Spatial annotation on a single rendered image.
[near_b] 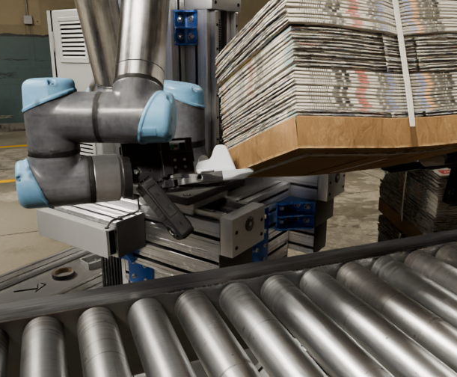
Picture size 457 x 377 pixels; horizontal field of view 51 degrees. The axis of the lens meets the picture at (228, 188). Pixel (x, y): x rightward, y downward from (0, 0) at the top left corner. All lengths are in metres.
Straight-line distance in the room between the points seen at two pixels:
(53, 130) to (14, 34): 6.72
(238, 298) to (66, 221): 0.65
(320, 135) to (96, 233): 0.65
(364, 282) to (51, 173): 0.48
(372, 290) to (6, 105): 7.00
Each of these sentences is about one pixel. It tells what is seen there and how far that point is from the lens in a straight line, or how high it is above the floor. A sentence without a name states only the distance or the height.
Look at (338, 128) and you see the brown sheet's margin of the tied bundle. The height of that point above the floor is 1.02.
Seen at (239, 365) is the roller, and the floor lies 0.80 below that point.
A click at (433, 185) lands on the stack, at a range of 1.32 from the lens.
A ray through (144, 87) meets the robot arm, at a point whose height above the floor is 1.07.
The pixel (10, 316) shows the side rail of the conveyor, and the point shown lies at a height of 0.80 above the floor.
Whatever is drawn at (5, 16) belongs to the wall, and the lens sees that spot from 7.46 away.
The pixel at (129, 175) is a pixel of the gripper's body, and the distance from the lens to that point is 0.76.
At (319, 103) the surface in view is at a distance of 0.67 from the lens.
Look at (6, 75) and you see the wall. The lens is 7.45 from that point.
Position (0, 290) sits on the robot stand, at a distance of 2.13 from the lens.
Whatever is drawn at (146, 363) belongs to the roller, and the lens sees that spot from 0.58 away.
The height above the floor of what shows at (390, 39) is 1.13.
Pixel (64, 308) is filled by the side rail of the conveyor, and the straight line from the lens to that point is 0.67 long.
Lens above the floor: 1.12
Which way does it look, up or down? 16 degrees down
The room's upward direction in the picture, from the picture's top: straight up
